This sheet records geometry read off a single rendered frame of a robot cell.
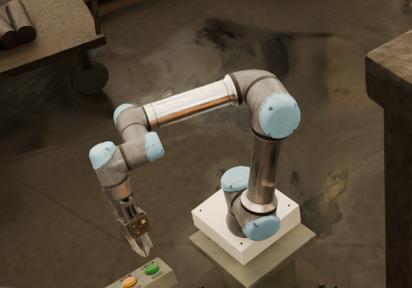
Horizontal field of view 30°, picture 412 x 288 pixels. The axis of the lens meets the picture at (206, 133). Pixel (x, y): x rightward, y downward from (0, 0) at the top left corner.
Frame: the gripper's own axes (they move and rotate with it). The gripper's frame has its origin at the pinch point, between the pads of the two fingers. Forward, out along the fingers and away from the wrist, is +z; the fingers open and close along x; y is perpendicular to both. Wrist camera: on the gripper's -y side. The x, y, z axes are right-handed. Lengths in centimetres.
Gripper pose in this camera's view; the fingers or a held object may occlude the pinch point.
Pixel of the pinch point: (143, 251)
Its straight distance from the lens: 225.2
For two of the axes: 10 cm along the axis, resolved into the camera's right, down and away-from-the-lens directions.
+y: 4.4, 2.0, -8.8
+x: 8.4, -4.5, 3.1
